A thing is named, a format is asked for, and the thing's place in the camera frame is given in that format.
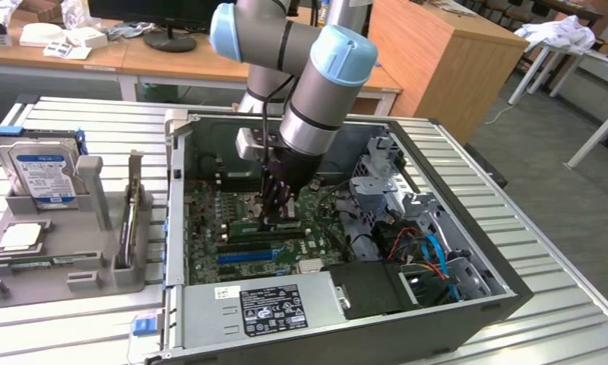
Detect grey parts rack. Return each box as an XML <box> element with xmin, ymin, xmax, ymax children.
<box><xmin>0</xmin><ymin>154</ymin><xmax>166</xmax><ymax>309</ymax></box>

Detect open black PC case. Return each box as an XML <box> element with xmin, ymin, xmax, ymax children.
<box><xmin>161</xmin><ymin>109</ymin><xmax>535</xmax><ymax>363</ymax></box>

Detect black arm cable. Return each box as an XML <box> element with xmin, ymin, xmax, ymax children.
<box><xmin>260</xmin><ymin>72</ymin><xmax>298</xmax><ymax>179</ymax></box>

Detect black fan shroud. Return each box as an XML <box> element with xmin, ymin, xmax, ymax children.
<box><xmin>328</xmin><ymin>261</ymin><xmax>422</xmax><ymax>321</ymax></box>

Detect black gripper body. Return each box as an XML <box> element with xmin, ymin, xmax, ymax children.
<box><xmin>260</xmin><ymin>145</ymin><xmax>321</xmax><ymax>199</ymax></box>

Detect silver CPU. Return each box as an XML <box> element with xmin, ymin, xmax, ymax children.
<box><xmin>0</xmin><ymin>223</ymin><xmax>48</xmax><ymax>254</ymax></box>

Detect small silver heat sink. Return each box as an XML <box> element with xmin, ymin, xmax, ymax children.
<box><xmin>294</xmin><ymin>259</ymin><xmax>326</xmax><ymax>274</ymax></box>

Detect white frame table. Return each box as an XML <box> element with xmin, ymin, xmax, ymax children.
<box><xmin>508</xmin><ymin>36</ymin><xmax>608</xmax><ymax>169</ymax></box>

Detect wooden desk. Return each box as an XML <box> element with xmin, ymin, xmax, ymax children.
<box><xmin>0</xmin><ymin>14</ymin><xmax>404</xmax><ymax>116</ymax></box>

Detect red wire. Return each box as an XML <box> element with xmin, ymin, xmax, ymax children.
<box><xmin>386</xmin><ymin>226</ymin><xmax>449</xmax><ymax>281</ymax></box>

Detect silver power supply unit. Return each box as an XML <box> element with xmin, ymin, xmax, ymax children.
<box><xmin>180</xmin><ymin>281</ymin><xmax>346</xmax><ymax>350</ymax></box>

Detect CPU socket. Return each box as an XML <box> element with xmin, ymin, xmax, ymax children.
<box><xmin>230</xmin><ymin>190</ymin><xmax>265</xmax><ymax>222</ymax></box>

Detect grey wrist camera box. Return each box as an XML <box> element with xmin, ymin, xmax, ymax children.
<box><xmin>234</xmin><ymin>128</ymin><xmax>281</xmax><ymax>161</ymax></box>

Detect black RAM slot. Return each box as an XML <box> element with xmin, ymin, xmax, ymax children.
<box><xmin>225</xmin><ymin>230</ymin><xmax>306</xmax><ymax>246</ymax></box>

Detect blue plastic clip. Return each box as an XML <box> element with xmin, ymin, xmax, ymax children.
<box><xmin>130</xmin><ymin>309</ymin><xmax>158</xmax><ymax>336</ymax></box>

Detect flat white box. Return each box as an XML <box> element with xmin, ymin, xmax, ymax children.
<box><xmin>18</xmin><ymin>22</ymin><xmax>68</xmax><ymax>49</ymax></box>

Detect blue data wire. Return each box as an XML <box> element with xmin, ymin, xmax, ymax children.
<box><xmin>424</xmin><ymin>233</ymin><xmax>462</xmax><ymax>302</ymax></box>

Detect wooden cabinet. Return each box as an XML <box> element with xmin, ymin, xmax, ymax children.
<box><xmin>365</xmin><ymin>0</ymin><xmax>531</xmax><ymax>146</ymax></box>

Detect graphics card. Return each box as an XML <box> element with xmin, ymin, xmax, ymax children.
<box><xmin>114</xmin><ymin>149</ymin><xmax>154</xmax><ymax>268</ymax></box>

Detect green motherboard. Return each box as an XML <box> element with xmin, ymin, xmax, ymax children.
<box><xmin>184</xmin><ymin>177</ymin><xmax>353</xmax><ymax>287</ymax></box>

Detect clear plastic bags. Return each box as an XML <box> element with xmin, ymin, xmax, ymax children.
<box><xmin>0</xmin><ymin>0</ymin><xmax>90</xmax><ymax>24</ymax></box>

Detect white printed cards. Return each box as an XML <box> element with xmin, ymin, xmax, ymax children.
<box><xmin>41</xmin><ymin>40</ymin><xmax>93</xmax><ymax>60</ymax></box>

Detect crumpled white plastic sheet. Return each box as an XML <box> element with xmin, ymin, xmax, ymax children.
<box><xmin>513</xmin><ymin>14</ymin><xmax>597</xmax><ymax>55</ymax></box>

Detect green RAM stick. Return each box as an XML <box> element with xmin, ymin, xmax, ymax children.
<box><xmin>226</xmin><ymin>221</ymin><xmax>305</xmax><ymax>235</ymax></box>

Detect black computer monitor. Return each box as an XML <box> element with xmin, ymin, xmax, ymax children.
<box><xmin>86</xmin><ymin>0</ymin><xmax>237</xmax><ymax>53</ymax></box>

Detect blue expansion slot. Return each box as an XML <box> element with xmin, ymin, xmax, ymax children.
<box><xmin>217</xmin><ymin>248</ymin><xmax>273</xmax><ymax>266</ymax></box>

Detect hard disk in blue caddy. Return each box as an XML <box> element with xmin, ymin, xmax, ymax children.
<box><xmin>0</xmin><ymin>122</ymin><xmax>90</xmax><ymax>211</ymax></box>

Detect small white box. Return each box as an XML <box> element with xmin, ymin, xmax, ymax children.
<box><xmin>62</xmin><ymin>27</ymin><xmax>110</xmax><ymax>49</ymax></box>

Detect silver disk bay cage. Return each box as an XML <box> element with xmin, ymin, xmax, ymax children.
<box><xmin>346</xmin><ymin>135</ymin><xmax>504</xmax><ymax>302</ymax></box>

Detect white floor cable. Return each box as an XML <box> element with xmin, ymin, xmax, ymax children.
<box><xmin>484</xmin><ymin>100</ymin><xmax>519</xmax><ymax>125</ymax></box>

